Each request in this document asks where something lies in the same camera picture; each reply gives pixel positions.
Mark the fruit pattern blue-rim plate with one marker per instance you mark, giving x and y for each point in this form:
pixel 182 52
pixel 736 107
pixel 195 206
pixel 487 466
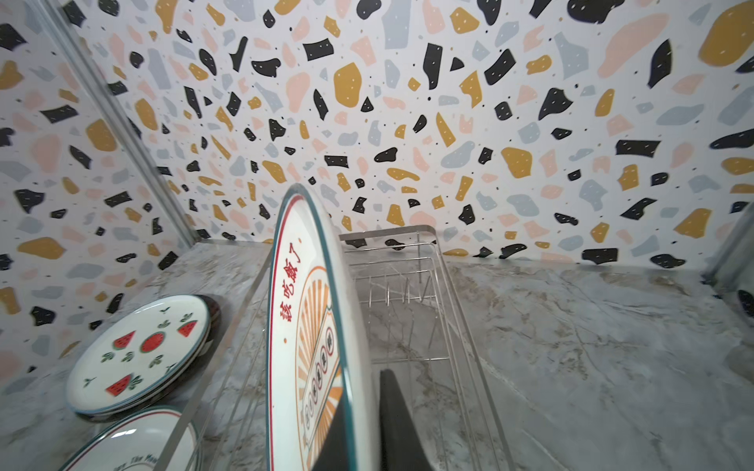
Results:
pixel 138 353

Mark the dark rimmed cream plate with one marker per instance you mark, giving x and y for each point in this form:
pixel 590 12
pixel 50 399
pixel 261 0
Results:
pixel 206 347

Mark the orange pattern white plate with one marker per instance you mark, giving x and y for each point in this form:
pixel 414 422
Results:
pixel 317 347

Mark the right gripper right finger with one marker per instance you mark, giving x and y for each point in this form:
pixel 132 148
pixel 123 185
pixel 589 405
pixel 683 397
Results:
pixel 401 448

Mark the metal wire dish rack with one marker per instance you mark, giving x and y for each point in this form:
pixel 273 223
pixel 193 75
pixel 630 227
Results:
pixel 418 336

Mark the red pattern white plate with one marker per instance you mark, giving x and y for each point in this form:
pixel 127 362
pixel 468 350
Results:
pixel 134 443

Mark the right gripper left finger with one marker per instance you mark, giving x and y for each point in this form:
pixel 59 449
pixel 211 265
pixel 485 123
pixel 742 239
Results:
pixel 334 455

